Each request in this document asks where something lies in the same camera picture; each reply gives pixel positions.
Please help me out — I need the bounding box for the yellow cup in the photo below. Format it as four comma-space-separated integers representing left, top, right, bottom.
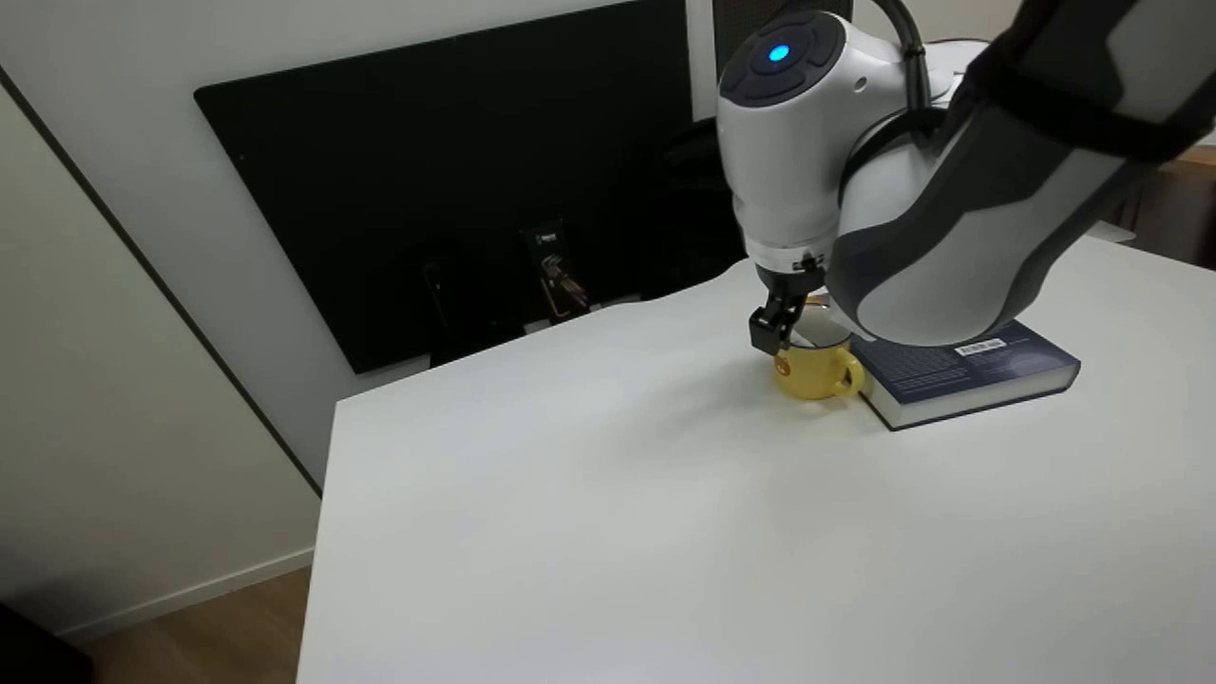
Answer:
772, 299, 866, 405

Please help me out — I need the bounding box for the large black flat panel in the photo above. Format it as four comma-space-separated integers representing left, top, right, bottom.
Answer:
194, 0, 741, 378

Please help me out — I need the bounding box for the dark bottle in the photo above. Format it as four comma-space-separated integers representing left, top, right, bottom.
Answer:
527, 223, 598, 323

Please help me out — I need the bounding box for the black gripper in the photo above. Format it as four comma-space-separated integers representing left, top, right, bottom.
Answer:
744, 247, 833, 356

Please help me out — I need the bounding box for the dark blue hardcover book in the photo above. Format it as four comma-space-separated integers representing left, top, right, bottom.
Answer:
843, 316, 1085, 432

